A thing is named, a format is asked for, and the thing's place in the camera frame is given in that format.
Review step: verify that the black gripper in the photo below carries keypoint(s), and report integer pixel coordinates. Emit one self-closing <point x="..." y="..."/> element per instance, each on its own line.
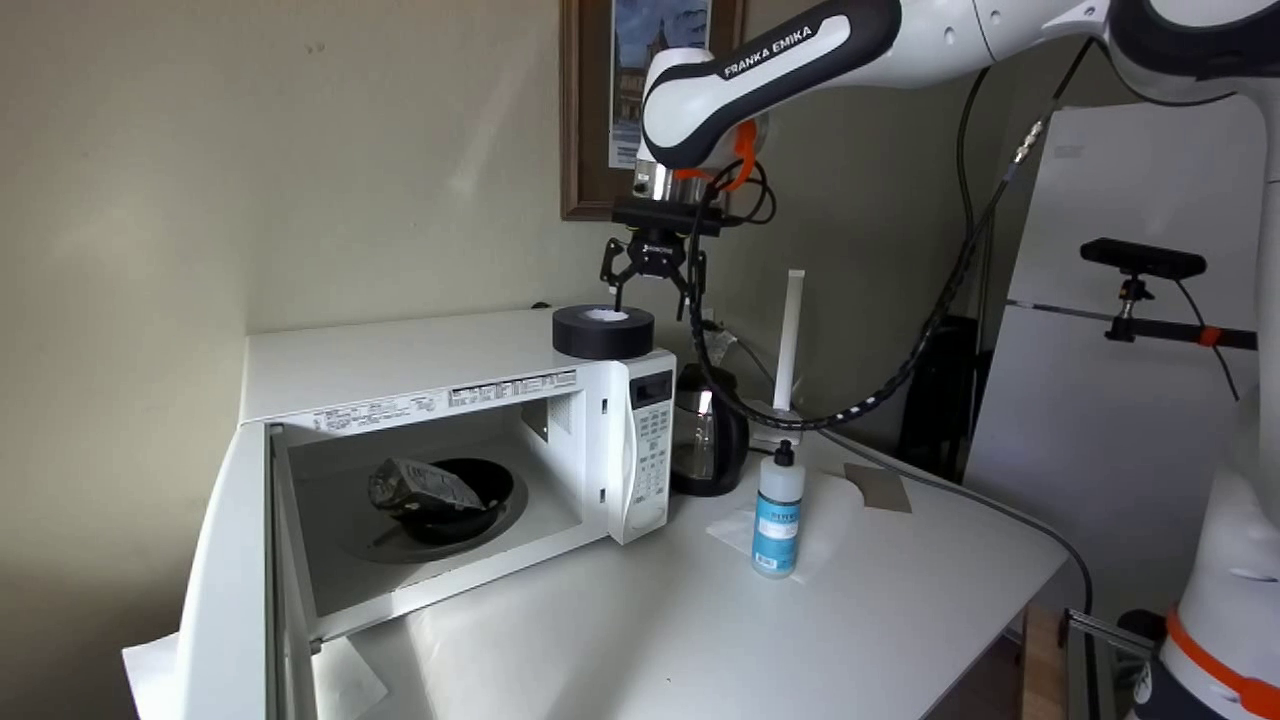
<point x="663" y="248"/>

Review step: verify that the brown framed picture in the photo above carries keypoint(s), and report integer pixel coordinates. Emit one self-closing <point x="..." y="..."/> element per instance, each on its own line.
<point x="585" y="106"/>

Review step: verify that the black camera on stand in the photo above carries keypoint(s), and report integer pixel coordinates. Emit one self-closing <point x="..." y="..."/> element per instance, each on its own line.
<point x="1140" y="259"/>

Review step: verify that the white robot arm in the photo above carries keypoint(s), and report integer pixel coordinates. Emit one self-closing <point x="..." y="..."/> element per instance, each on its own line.
<point x="784" y="60"/>

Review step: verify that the black tape roll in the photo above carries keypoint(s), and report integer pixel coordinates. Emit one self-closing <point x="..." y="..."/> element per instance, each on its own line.
<point x="603" y="335"/>

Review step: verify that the aluminium frame rail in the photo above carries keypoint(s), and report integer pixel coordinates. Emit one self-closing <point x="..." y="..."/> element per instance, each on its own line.
<point x="1102" y="661"/>

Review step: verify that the dark crumpled object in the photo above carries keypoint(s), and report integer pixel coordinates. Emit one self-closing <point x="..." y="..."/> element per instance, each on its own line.
<point x="423" y="486"/>

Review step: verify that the white microwave body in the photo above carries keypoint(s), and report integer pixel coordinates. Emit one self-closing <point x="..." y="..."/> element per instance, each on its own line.
<point x="442" y="400"/>

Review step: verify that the black glass kettle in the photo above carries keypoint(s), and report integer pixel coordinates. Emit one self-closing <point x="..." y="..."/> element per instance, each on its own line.
<point x="707" y="433"/>

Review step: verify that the white bottle with blue label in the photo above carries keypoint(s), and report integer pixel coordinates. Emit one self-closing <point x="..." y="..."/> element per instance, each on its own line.
<point x="778" y="512"/>

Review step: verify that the white microwave door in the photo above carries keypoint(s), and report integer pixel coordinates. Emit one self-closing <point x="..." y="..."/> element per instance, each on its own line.
<point x="235" y="584"/>

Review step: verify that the white refrigerator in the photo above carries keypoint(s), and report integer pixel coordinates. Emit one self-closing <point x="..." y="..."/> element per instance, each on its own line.
<point x="1106" y="441"/>

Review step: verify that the black bowl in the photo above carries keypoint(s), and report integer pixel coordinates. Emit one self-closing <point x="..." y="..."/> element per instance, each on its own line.
<point x="482" y="502"/>

